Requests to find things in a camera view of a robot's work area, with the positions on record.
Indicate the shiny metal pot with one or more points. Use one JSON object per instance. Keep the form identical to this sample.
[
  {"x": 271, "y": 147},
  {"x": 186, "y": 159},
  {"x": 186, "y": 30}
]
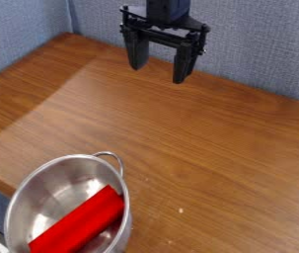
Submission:
[{"x": 54, "y": 190}]

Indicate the red rectangular block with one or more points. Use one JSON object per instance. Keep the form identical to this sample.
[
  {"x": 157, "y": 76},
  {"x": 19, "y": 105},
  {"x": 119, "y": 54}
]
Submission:
[{"x": 83, "y": 224}]

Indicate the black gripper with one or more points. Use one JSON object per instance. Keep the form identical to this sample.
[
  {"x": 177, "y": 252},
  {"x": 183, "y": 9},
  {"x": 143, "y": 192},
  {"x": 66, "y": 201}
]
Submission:
[{"x": 167, "y": 14}]

